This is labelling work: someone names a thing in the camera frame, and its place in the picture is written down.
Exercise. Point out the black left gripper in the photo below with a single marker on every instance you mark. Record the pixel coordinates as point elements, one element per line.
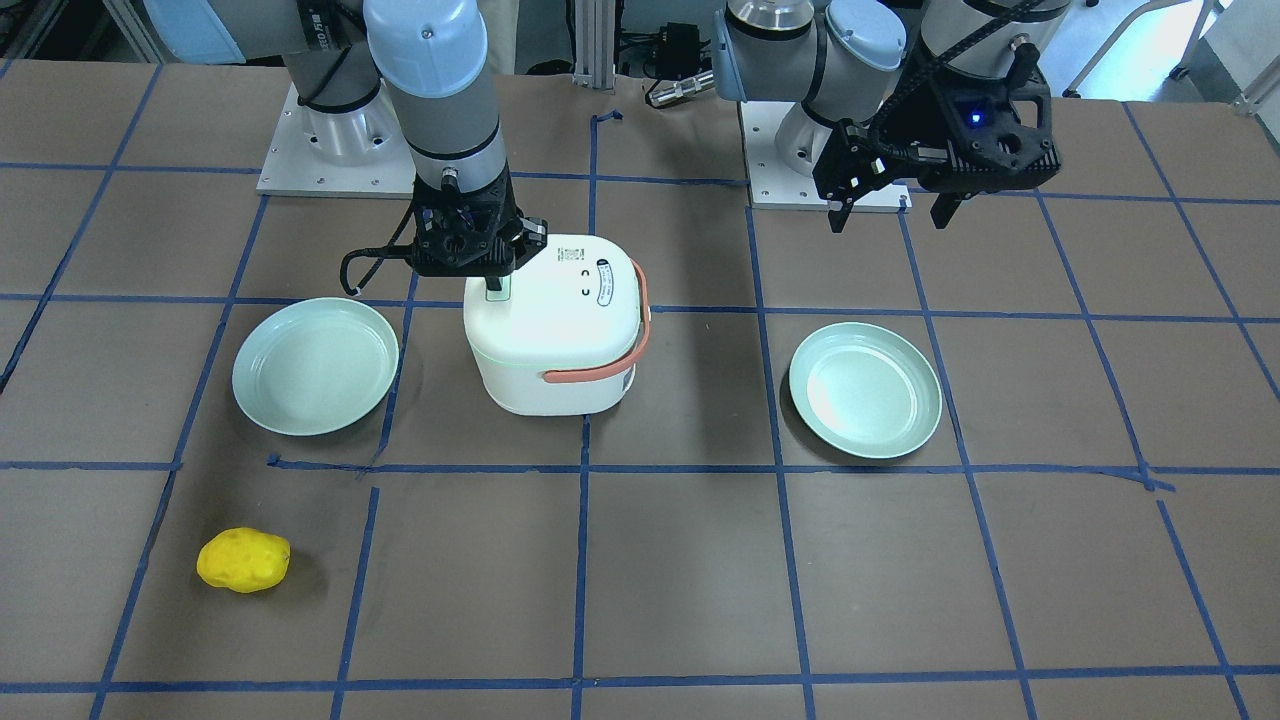
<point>912,128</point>

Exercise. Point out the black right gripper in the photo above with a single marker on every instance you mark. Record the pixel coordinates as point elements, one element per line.
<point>506,232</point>

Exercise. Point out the white rice cooker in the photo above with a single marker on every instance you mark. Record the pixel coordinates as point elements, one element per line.
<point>563,334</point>

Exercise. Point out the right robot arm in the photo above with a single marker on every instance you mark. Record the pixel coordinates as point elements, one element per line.
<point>428,60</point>

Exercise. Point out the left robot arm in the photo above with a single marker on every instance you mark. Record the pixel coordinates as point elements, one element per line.
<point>856,59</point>

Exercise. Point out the light green plate far side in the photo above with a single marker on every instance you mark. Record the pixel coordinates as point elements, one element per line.
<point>865,390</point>

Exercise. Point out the light green plate near potato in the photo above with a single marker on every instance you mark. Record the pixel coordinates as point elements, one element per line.
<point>315,367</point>

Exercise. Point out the yellow toy potato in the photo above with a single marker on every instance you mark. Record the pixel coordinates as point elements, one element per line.
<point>244,560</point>

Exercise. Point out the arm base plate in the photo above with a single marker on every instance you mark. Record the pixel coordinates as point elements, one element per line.
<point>781,146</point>
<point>359,154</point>

